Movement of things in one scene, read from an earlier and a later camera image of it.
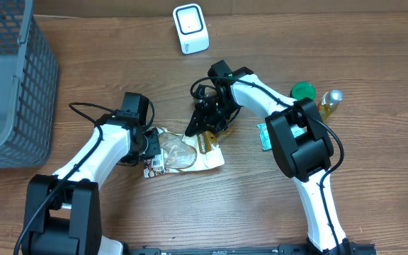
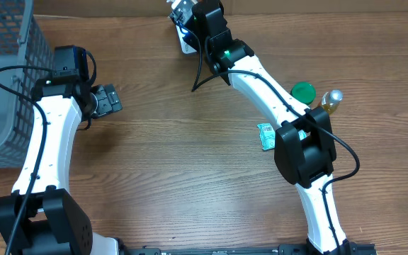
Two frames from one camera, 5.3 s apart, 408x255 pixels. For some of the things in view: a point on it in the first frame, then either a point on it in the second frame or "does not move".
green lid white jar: [302, 90] does not move
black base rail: [282, 249] does not move
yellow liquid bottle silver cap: [329, 103] does not move
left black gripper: [153, 145] → [108, 100]
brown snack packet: [183, 153] → [181, 10]
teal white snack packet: [297, 130] does not move
